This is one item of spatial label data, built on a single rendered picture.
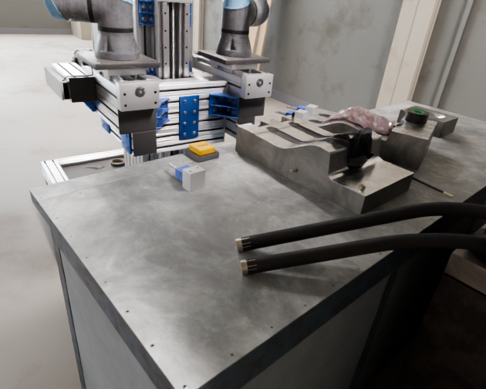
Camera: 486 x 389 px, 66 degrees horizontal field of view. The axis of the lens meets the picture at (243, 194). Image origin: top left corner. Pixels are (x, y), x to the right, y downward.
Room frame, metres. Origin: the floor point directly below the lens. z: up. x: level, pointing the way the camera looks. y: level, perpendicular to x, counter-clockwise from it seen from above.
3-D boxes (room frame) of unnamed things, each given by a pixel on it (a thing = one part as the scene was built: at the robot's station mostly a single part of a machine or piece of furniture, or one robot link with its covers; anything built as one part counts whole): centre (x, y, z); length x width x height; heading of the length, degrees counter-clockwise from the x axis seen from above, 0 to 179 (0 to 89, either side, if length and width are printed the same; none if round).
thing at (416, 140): (1.41, -0.42, 0.86); 0.50 x 0.26 x 0.11; 61
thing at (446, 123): (1.68, -0.79, 0.84); 0.20 x 0.15 x 0.07; 44
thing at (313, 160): (1.10, -0.23, 0.87); 0.50 x 0.26 x 0.14; 44
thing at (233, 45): (1.68, 0.10, 1.09); 0.15 x 0.15 x 0.10
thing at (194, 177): (0.94, 0.17, 0.83); 0.13 x 0.05 x 0.05; 46
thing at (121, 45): (1.37, 0.49, 1.09); 0.15 x 0.15 x 0.10
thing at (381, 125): (1.41, -0.42, 0.90); 0.26 x 0.18 x 0.08; 61
